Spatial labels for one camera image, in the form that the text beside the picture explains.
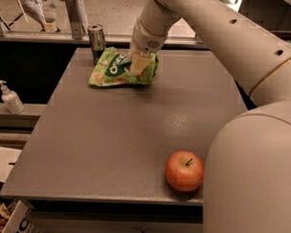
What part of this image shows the red apple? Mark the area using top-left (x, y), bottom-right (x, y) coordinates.
top-left (166, 151), bottom-right (204, 192)

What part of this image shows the grey cabinet drawer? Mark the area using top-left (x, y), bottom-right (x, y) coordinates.
top-left (26, 211), bottom-right (203, 233)

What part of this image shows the silver blue redbull can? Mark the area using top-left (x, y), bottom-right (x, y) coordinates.
top-left (87, 24), bottom-right (106, 64)

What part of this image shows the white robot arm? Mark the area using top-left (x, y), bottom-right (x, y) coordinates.
top-left (129, 0), bottom-right (291, 233)

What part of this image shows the white pump dispenser bottle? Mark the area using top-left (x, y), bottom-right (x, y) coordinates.
top-left (0, 80), bottom-right (24, 114)

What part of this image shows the cardboard box with print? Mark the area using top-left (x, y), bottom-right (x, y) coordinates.
top-left (0, 201), bottom-right (44, 233)

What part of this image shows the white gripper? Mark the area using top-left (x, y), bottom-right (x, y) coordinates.
top-left (127, 18), bottom-right (167, 76)

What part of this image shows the left metal railing bracket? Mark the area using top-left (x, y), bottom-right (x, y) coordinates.
top-left (65, 0), bottom-right (83, 39)

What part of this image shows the green rice chip bag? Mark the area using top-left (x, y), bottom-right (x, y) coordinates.
top-left (88, 47), bottom-right (158, 87)

